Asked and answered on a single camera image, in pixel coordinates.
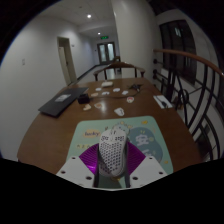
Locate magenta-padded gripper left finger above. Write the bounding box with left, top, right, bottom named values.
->
left=55, top=143, right=101, bottom=188

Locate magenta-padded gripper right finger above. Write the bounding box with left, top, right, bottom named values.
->
left=125, top=143, right=168, bottom=189

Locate white perforated computer mouse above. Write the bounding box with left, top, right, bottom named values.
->
left=97, top=128, right=128, bottom=178

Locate green printed mouse pad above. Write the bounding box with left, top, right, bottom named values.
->
left=65, top=115, right=174, bottom=190

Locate black closed laptop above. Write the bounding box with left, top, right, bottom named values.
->
left=37, top=86, right=90, bottom=118

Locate white notepad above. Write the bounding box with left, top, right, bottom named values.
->
left=153, top=94, right=174, bottom=110

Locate small black box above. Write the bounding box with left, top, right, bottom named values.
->
left=77, top=93, right=90, bottom=104

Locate pale side door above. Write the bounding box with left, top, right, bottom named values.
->
left=56, top=36, right=78, bottom=86

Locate wooden armchair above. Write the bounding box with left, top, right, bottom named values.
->
left=92, top=61, right=147, bottom=82

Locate black railing with wooden handrail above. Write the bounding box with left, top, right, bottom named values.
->
left=152, top=48, right=224, bottom=162

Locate glazed double door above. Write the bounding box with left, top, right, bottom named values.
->
left=96, top=41, right=117, bottom=65

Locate dark window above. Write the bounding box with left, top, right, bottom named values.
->
left=159, top=19, right=198, bottom=84

